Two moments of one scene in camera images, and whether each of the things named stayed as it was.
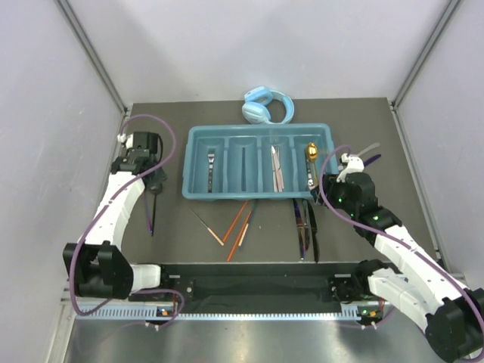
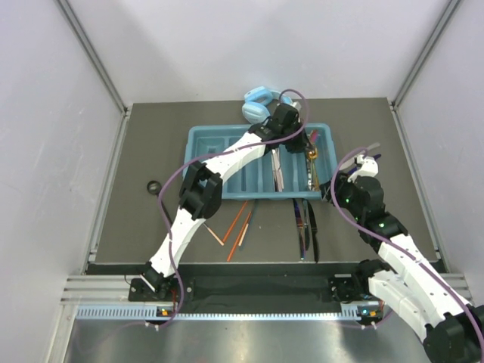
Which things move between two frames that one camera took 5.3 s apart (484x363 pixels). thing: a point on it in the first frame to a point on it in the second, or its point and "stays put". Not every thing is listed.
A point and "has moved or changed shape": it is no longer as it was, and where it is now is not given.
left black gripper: (159, 178) to (302, 144)
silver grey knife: (306, 219) stays put
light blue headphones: (255, 110) stays put
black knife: (314, 231) stays put
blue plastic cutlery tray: (255, 161) stays put
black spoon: (156, 190) has moved or changed shape
